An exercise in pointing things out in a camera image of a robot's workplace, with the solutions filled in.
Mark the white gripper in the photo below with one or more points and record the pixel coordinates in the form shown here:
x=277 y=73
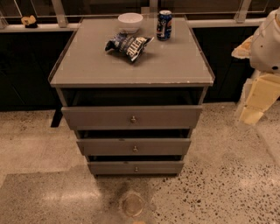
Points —
x=266 y=49

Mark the grey bottom drawer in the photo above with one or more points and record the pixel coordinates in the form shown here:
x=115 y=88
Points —
x=135 y=167

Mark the blue chip bag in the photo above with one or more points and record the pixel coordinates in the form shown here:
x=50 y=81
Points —
x=130 y=46

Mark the grey drawer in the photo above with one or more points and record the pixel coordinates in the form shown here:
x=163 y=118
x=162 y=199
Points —
x=135 y=167
x=133 y=146
x=132 y=117

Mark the small yellow black object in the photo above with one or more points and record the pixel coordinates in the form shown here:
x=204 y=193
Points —
x=29 y=21

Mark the blue soda can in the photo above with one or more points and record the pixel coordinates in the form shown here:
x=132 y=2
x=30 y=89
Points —
x=164 y=25

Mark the grey top drawer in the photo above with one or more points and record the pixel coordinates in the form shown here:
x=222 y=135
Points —
x=132 y=117

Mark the white bowl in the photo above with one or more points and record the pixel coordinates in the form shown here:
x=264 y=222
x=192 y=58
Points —
x=130 y=22

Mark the grey middle drawer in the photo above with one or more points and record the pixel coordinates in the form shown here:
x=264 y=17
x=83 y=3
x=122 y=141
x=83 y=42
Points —
x=133 y=146

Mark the grey drawer cabinet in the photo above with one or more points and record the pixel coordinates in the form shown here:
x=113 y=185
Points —
x=168 y=73

